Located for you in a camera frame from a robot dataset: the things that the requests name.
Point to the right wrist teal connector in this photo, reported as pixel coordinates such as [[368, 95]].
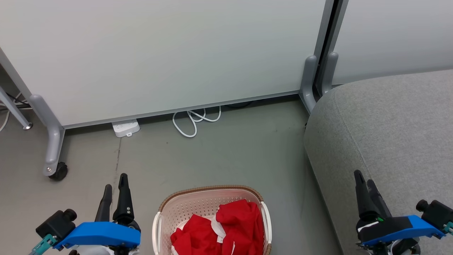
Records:
[[449, 227]]

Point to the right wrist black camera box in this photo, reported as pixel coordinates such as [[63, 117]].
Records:
[[437, 212]]

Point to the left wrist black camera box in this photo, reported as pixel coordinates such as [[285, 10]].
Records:
[[56, 224]]

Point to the black caster wheel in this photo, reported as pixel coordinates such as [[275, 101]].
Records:
[[59, 172]]

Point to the narrow white partition panel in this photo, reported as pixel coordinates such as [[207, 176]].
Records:
[[396, 39]]

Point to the grey fabric sofa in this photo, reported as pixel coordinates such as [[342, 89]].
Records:
[[389, 141]]

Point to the grey metal stand leg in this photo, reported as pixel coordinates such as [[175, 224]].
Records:
[[14, 108]]

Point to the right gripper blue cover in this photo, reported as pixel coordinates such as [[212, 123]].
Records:
[[396, 228]]

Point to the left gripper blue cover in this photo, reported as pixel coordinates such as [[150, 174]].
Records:
[[102, 234]]

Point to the perforated beige laundry basket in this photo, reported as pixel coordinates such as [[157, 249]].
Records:
[[191, 205]]

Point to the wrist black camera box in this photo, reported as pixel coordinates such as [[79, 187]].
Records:
[[437, 212], [56, 224]]

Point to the red garment with white trim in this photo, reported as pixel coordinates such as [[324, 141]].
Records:
[[242, 223]]

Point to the white power strip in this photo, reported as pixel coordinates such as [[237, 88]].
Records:
[[125, 128]]

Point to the wide white partition panel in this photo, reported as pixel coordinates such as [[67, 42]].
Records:
[[159, 53]]

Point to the grey partition foot with caster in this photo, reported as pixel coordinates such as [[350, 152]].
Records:
[[51, 131]]

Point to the wrist teal connector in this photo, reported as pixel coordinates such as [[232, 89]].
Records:
[[42, 245], [449, 227]]

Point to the left wrist teal connector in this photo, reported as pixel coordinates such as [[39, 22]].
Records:
[[42, 245]]

